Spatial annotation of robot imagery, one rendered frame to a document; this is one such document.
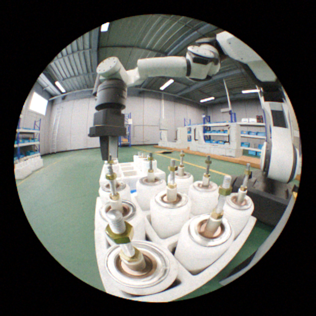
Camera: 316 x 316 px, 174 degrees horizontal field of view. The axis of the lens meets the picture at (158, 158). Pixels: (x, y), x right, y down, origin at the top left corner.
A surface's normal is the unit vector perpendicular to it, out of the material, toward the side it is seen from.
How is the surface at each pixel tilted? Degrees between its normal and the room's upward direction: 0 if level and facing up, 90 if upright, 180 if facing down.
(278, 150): 63
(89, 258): 0
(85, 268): 0
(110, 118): 90
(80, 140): 90
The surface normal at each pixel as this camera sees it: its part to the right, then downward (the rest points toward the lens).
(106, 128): 0.96, 0.04
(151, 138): 0.42, 0.16
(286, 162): -0.90, 0.01
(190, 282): 0.00, -0.98
